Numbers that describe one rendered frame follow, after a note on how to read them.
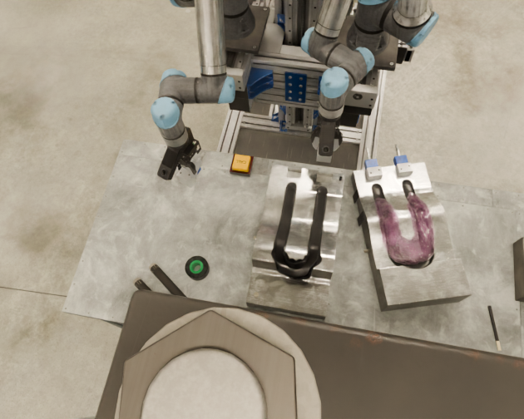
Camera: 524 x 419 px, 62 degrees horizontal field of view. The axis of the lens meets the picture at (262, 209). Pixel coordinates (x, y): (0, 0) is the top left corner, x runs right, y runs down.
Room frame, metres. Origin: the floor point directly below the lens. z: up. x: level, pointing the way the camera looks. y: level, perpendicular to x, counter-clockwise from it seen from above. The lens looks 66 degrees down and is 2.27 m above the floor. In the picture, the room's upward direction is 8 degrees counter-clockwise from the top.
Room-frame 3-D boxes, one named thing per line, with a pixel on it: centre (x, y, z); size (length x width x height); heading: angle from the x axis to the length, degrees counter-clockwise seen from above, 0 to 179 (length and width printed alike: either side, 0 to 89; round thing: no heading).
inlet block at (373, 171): (0.74, -0.42, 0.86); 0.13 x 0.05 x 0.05; 179
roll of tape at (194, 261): (0.45, 0.25, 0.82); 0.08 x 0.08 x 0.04
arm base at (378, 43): (1.15, -0.46, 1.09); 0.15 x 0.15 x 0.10
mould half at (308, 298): (0.50, -0.11, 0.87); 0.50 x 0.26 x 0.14; 162
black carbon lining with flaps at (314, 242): (0.51, -0.12, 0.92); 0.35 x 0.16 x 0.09; 162
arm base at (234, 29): (1.31, 0.00, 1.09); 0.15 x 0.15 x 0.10
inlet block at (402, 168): (0.74, -0.52, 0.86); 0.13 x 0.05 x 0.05; 179
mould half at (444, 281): (0.47, -0.47, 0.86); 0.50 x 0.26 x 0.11; 179
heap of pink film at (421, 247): (0.47, -0.47, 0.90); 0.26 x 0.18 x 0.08; 179
